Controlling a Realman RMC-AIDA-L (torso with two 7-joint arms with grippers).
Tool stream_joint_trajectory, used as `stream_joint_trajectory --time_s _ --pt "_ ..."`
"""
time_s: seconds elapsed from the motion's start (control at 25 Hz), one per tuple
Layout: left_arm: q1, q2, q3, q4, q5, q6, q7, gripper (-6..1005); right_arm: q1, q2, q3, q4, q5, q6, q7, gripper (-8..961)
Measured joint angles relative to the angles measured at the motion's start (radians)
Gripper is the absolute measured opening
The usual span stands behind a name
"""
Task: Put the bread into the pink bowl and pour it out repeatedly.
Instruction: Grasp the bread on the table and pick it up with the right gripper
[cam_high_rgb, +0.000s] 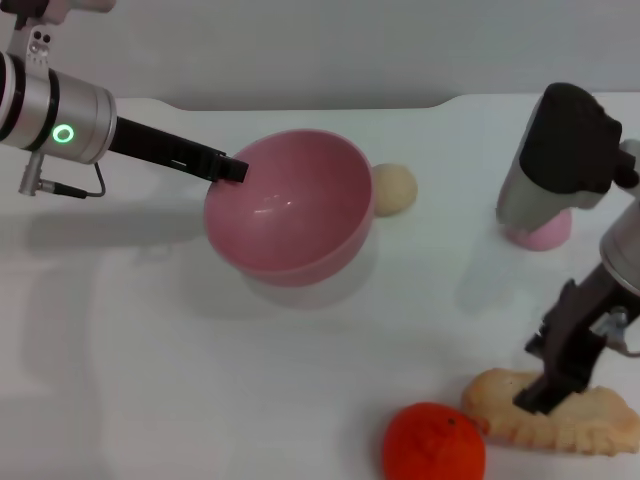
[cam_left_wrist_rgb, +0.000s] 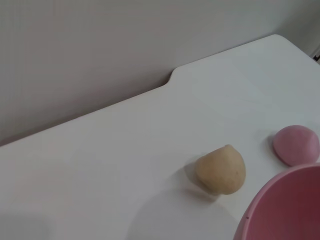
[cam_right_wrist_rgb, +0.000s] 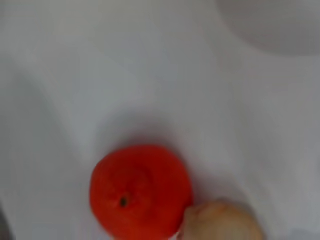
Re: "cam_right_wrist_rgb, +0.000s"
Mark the orange tangerine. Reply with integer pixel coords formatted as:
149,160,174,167
89,144,194,240

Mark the orange striped bread roll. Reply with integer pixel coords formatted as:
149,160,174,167
176,199,266,240

